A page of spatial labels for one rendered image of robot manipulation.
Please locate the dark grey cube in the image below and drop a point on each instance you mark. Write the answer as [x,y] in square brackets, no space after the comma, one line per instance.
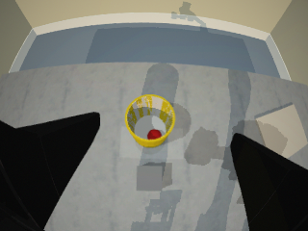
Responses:
[149,179]

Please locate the yellow mug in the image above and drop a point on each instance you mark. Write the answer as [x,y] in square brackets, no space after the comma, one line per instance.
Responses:
[149,112]

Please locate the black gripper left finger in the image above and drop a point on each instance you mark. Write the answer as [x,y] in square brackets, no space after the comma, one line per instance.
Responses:
[38,161]

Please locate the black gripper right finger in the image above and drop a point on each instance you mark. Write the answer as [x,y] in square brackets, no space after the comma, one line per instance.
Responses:
[275,190]

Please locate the red ball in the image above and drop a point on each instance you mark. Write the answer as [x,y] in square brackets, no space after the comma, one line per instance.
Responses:
[153,135]

